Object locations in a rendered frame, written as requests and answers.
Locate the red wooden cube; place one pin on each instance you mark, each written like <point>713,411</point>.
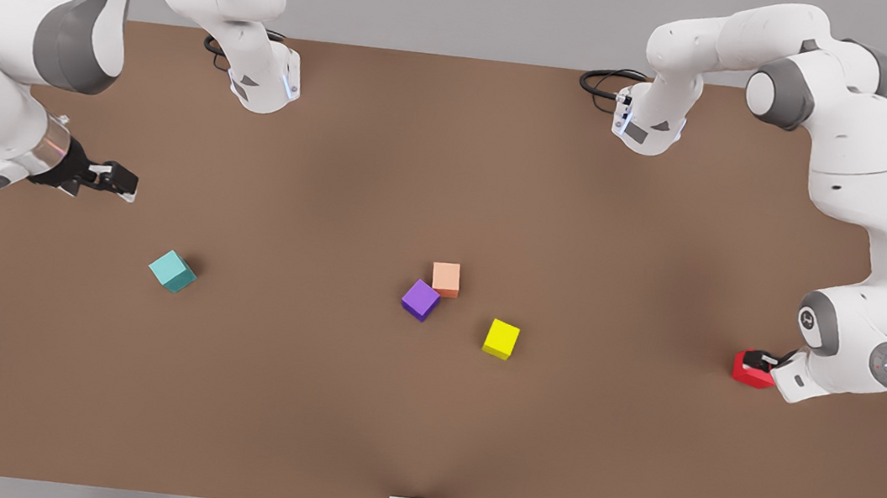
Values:
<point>749,377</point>

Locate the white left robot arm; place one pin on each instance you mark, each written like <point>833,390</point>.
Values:
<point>852,164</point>

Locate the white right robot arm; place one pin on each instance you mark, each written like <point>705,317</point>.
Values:
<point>3,43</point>

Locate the teal blue wooden cube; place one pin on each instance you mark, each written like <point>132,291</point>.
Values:
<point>171,272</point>

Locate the yellow wooden cube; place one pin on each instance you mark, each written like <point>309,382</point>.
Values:
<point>500,339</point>

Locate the purple wooden cube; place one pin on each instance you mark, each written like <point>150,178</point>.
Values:
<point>420,299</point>

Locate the peach orange wooden cube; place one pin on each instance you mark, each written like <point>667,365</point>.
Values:
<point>446,279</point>

